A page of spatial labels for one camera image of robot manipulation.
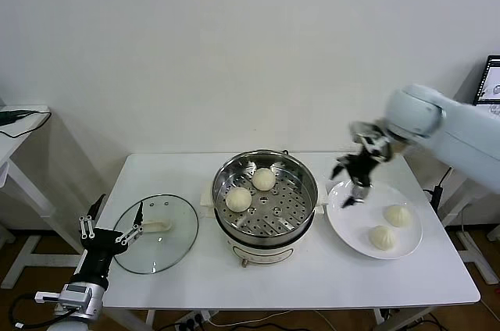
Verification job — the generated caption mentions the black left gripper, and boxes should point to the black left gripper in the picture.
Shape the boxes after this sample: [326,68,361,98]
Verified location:
[73,194,145,290]

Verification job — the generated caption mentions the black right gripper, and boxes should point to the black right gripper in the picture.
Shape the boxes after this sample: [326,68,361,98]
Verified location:
[330,149,394,209]

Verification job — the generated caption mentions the white steamed baozi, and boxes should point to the white steamed baozi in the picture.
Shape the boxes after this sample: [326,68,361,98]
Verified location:
[384,205,413,228]
[370,225,398,252]
[225,187,253,213]
[252,168,277,191]

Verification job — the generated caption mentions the round glass pot lid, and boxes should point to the round glass pot lid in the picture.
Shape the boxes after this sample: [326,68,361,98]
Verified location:
[112,193,199,276]

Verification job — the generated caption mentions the perforated steel steamer basket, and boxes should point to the perforated steel steamer basket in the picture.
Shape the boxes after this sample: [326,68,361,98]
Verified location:
[199,150,330,238]

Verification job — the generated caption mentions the white ceramic plate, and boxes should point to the white ceramic plate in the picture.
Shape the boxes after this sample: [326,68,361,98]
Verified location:
[326,177,424,261]

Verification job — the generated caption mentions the white power strip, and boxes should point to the white power strip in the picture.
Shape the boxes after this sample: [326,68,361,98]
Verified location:
[173,309,220,328]

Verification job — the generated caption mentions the white side table with laptop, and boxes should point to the white side table with laptop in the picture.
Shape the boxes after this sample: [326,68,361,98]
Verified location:
[445,174,500,285]

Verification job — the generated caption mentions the green hand tool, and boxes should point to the green hand tool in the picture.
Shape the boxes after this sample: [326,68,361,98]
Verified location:
[0,109,23,126]

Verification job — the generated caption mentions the grey open laptop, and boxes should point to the grey open laptop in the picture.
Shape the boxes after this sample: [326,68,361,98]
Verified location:
[472,54,500,108]

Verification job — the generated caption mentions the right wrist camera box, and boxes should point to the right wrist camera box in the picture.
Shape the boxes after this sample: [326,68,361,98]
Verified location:
[348,119,394,162]

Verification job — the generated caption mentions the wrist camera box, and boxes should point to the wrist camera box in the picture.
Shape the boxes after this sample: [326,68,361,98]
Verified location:
[34,283,105,315]
[348,119,394,162]

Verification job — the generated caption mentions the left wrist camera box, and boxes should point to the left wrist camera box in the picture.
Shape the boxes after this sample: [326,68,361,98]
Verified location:
[34,283,105,315]

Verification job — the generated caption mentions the laptop charger cable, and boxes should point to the laptop charger cable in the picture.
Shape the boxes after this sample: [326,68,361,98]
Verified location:
[423,166,454,211]

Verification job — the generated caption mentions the thin black tool cable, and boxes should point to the thin black tool cable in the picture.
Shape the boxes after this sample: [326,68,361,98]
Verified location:
[0,110,52,139]

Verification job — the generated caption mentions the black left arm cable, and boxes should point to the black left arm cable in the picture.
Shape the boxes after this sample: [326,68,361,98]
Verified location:
[7,294,59,328]

